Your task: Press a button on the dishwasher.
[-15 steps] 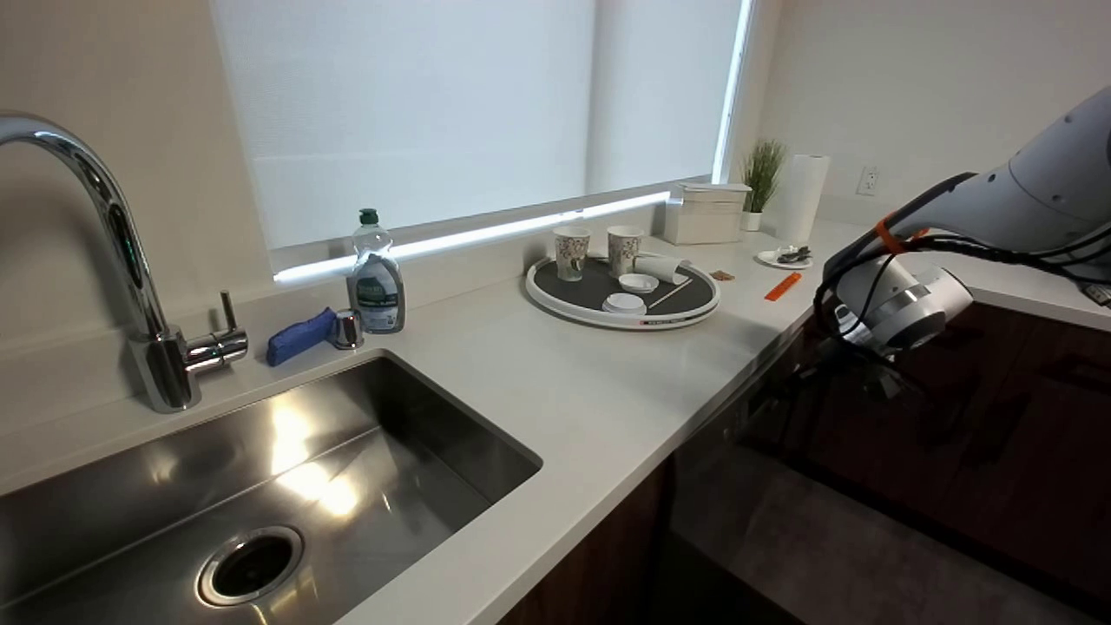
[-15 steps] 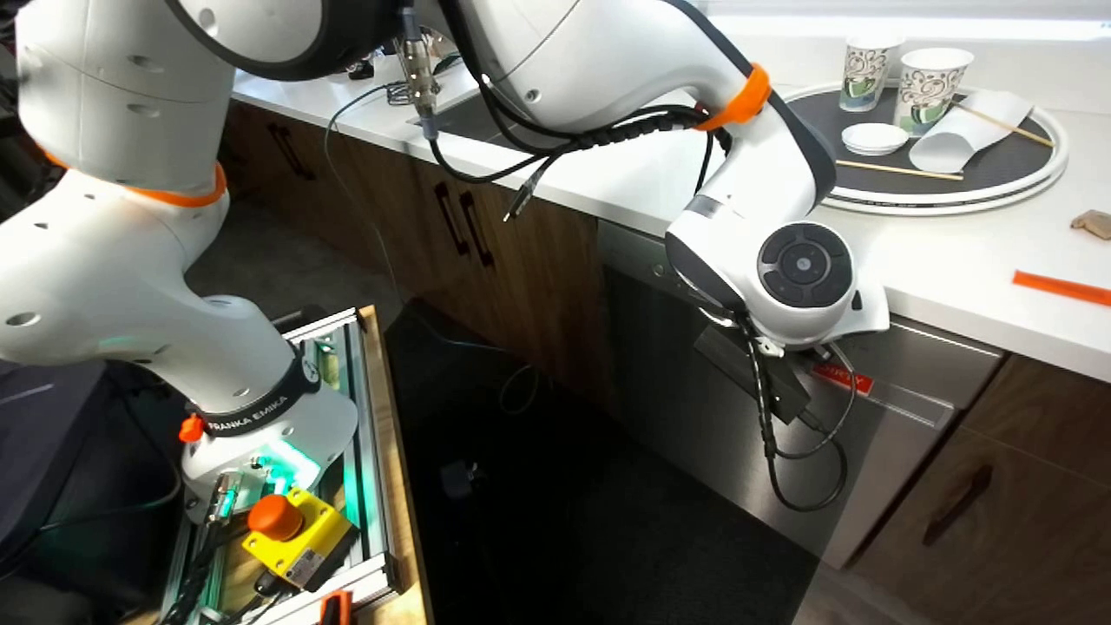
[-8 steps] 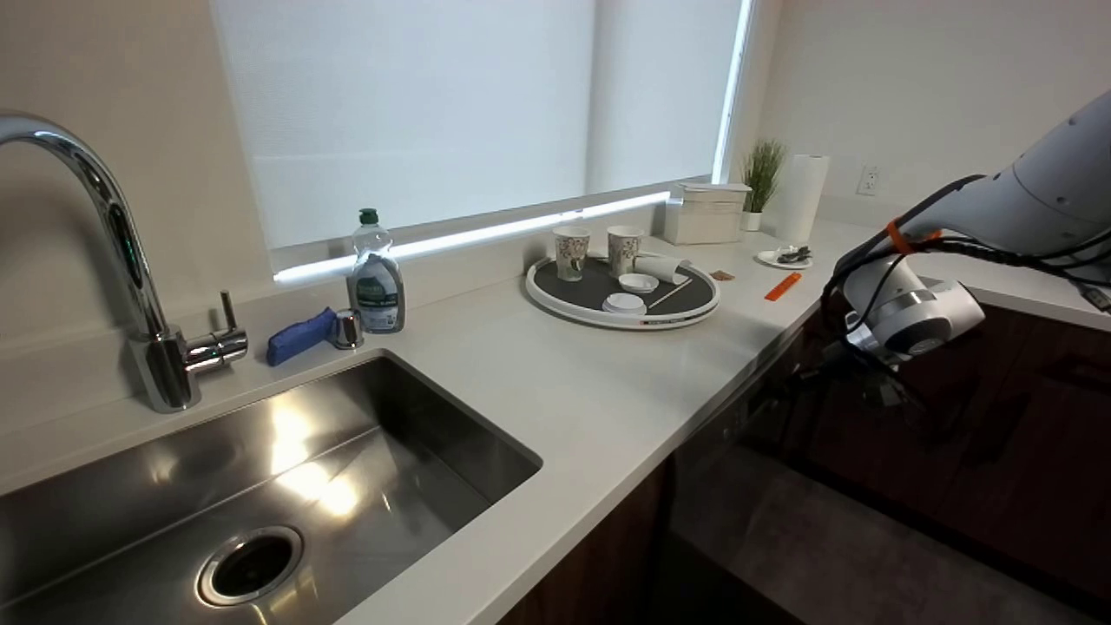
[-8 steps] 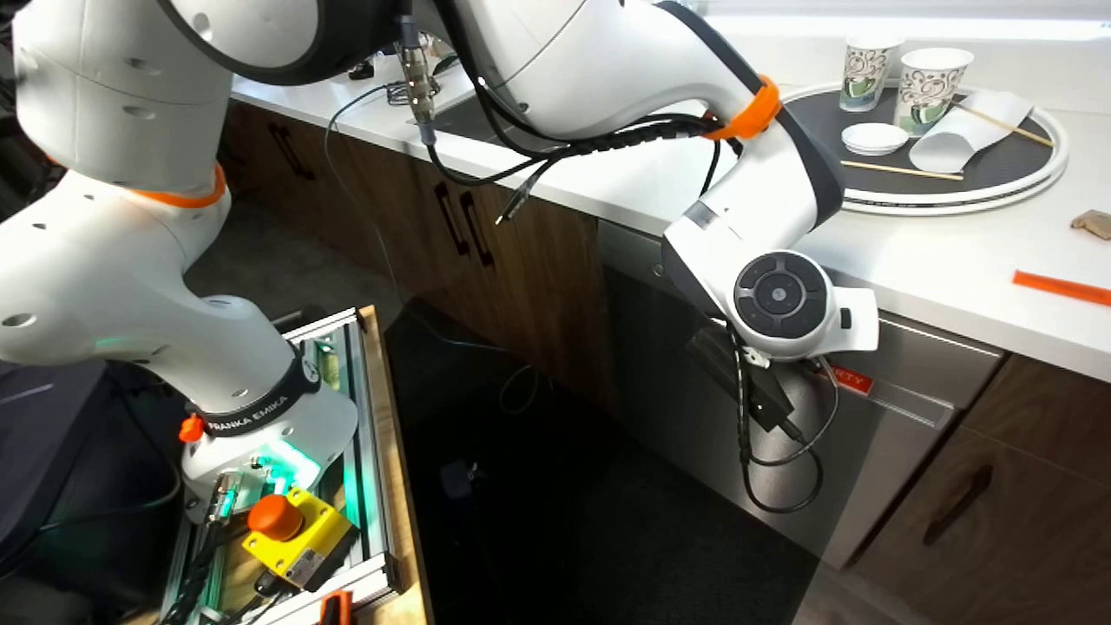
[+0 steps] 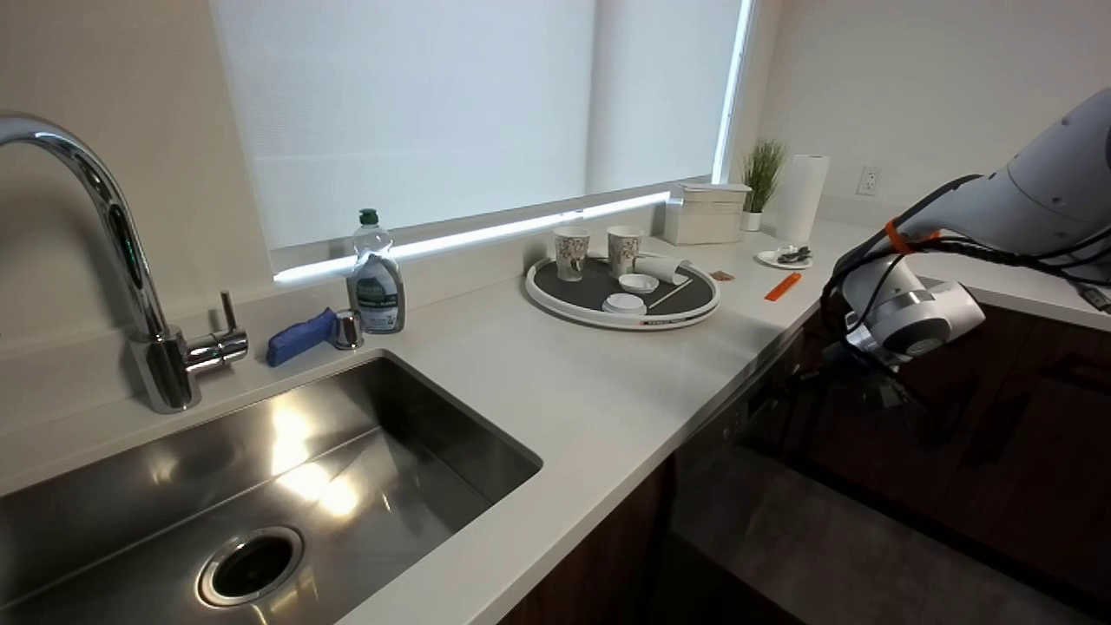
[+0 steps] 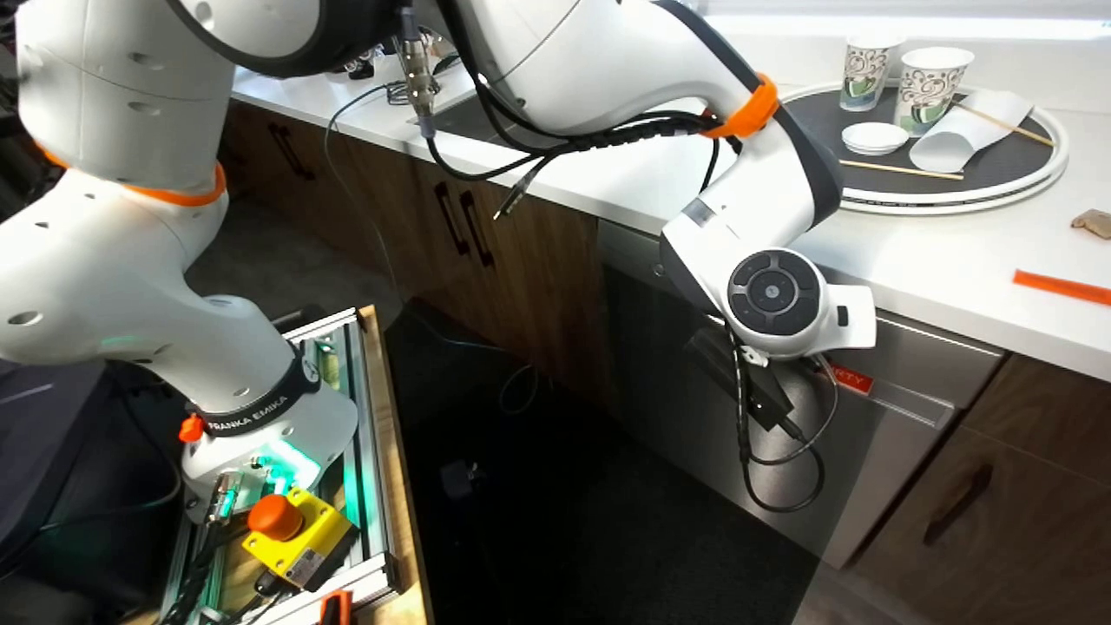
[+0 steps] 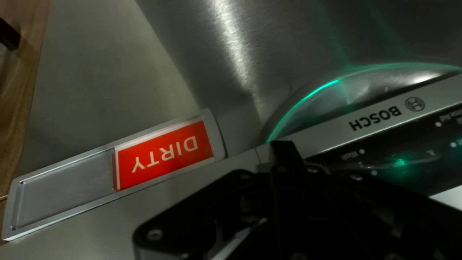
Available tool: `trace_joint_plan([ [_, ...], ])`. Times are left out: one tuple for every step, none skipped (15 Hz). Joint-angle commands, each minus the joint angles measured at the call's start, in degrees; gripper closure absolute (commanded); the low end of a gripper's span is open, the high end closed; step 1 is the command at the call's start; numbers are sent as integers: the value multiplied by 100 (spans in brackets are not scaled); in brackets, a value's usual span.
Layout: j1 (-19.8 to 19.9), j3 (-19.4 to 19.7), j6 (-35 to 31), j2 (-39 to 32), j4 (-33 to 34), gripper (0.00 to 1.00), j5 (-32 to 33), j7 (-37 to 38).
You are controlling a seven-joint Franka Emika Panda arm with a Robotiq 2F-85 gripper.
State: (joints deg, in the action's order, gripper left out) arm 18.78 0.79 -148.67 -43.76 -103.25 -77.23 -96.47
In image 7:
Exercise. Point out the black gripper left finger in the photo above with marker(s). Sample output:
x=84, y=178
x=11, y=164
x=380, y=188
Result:
x=231, y=197

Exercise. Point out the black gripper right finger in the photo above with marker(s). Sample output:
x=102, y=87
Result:
x=365, y=226

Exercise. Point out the black dishwasher control display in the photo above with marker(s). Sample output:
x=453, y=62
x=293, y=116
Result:
x=423, y=149

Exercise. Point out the stainless steel Bosch dishwasher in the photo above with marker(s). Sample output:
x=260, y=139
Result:
x=268, y=58

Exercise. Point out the red dirty magnet sign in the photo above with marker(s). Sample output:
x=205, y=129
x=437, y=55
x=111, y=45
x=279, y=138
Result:
x=163, y=153

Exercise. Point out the dark brown wooden drawer cabinet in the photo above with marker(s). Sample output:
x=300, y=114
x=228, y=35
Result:
x=19, y=96

